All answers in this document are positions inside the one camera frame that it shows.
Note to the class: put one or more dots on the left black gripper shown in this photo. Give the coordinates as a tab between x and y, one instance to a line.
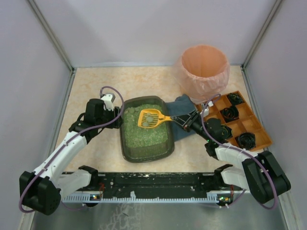
117	117

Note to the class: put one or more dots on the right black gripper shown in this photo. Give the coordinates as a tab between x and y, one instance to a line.
188	121

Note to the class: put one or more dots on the green litter clumps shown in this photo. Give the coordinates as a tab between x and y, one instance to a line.
148	120

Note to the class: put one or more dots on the yellow litter scoop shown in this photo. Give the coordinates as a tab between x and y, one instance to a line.
159	118

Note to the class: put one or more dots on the dark grey litter box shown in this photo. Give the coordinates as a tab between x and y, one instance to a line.
145	144

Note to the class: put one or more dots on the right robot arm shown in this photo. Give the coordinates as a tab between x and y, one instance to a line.
259	173

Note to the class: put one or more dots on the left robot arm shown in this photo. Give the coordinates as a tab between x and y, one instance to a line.
45	187

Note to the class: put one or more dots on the blue folded cloth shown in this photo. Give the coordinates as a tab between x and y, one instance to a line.
180	108

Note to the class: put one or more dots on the bin with pink bag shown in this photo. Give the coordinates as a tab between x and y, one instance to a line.
201	72

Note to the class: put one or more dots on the orange compartment tray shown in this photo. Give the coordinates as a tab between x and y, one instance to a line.
240	125

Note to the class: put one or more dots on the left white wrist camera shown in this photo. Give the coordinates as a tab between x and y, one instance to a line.
108	100

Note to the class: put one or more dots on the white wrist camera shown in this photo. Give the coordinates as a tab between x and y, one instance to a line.
206	108
108	100

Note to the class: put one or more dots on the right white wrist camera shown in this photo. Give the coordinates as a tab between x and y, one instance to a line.
206	108

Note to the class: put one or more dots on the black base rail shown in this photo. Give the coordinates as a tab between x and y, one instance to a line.
128	187

